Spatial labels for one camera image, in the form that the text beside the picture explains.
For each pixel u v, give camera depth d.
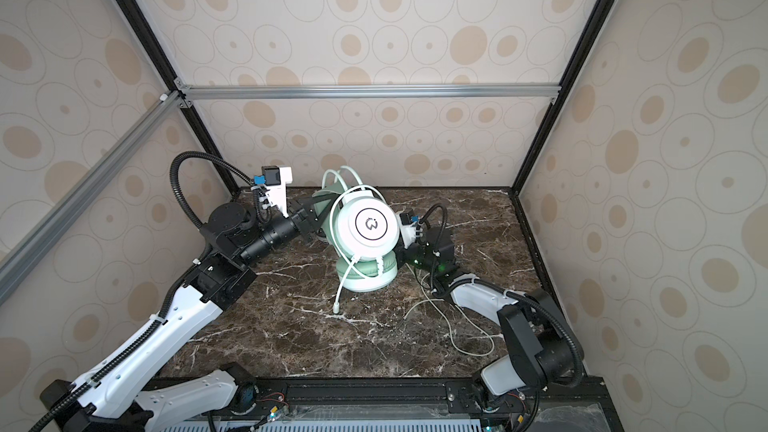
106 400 0.38
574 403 0.73
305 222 0.52
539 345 0.44
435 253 0.64
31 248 0.53
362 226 0.43
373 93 0.91
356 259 0.42
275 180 0.51
